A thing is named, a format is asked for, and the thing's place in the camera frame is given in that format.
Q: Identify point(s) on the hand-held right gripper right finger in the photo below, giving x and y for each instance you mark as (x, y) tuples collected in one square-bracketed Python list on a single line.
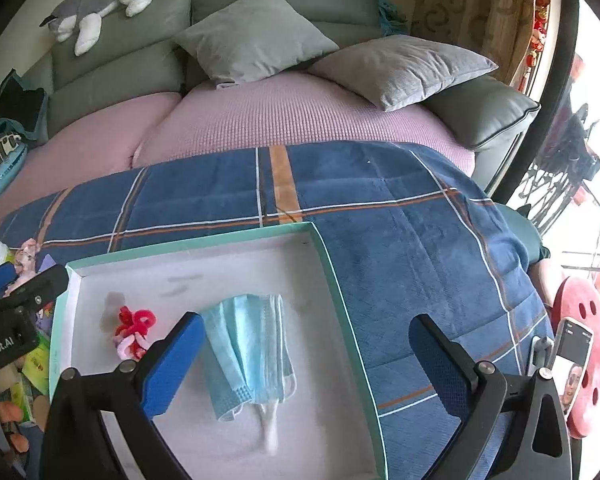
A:
[(437, 365)]

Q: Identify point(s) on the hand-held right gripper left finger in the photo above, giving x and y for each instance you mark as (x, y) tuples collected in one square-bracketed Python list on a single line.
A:
[(175, 365)]

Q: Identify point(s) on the grey husky plush toy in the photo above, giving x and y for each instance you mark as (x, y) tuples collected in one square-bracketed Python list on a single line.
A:
[(95, 5)]

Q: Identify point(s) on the grey pillow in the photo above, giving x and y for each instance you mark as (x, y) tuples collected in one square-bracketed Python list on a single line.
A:
[(255, 35), (400, 70)]

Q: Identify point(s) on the black bag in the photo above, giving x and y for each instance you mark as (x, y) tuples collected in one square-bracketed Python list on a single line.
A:
[(17, 105)]

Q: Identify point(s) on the dark window frame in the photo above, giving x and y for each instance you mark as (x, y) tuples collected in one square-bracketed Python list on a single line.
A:
[(555, 110)]

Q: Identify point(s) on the beige patterned curtain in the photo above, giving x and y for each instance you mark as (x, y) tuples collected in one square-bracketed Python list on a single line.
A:
[(460, 0)]

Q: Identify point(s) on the blue face mask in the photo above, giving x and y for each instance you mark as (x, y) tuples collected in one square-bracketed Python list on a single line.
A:
[(245, 350)]

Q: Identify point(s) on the black metal rack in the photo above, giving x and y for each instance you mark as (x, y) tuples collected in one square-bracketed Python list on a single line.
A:
[(555, 180)]

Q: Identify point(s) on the teal fringed cloth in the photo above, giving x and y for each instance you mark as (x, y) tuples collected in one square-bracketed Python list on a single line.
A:
[(390, 15)]

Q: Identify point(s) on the grey sofa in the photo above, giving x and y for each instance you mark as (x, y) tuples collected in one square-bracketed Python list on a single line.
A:
[(130, 40)]

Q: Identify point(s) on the grey phone stand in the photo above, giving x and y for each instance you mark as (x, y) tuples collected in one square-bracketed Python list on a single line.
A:
[(540, 352)]

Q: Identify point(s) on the red hanging decoration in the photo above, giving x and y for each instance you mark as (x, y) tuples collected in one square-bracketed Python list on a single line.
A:
[(537, 20)]

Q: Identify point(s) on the pink bed cover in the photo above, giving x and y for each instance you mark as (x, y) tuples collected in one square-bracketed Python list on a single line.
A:
[(305, 115)]

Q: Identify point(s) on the smartphone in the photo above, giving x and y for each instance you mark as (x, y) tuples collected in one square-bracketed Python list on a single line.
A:
[(575, 355)]

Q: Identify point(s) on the blue plaid blanket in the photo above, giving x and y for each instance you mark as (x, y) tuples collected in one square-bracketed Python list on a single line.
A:
[(405, 220)]

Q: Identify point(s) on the teal cardboard box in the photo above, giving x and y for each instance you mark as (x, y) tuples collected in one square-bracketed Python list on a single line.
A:
[(180, 270)]

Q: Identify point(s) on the pink scrunchie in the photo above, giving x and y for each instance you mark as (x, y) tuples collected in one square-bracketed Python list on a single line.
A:
[(27, 255)]

